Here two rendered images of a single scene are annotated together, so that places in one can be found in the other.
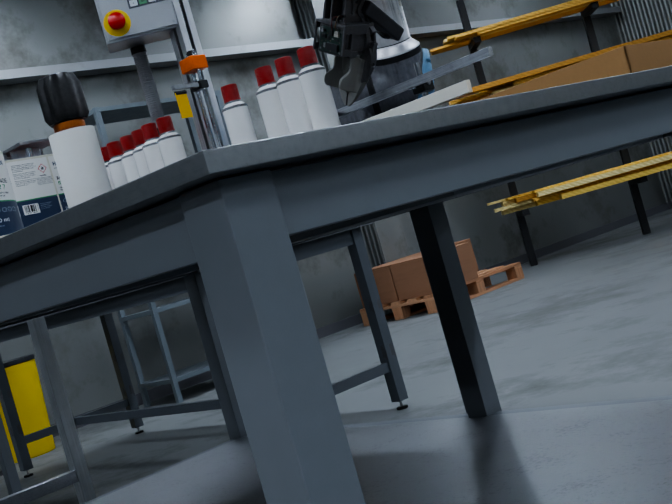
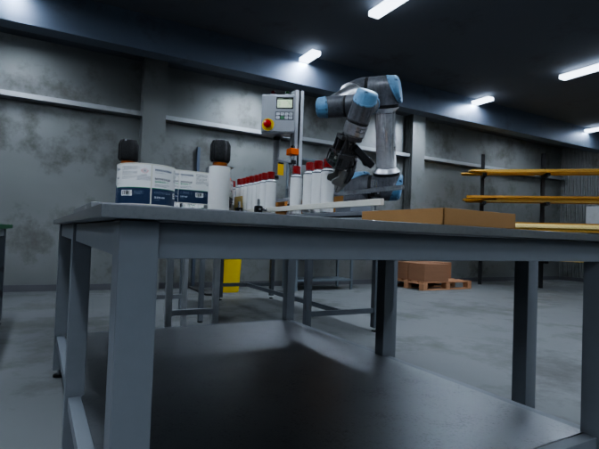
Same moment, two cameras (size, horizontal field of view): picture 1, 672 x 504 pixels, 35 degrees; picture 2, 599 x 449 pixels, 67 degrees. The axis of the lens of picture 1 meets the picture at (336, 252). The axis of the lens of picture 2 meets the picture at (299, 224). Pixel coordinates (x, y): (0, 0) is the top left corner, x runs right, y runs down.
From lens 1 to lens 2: 0.44 m
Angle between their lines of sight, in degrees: 14
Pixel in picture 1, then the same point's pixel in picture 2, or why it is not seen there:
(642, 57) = (455, 216)
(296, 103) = (316, 183)
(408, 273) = (415, 269)
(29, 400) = (233, 268)
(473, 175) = (306, 254)
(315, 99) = (324, 184)
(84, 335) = not seen: hidden behind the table
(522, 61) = (506, 190)
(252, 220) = (135, 246)
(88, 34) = (310, 126)
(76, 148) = (217, 175)
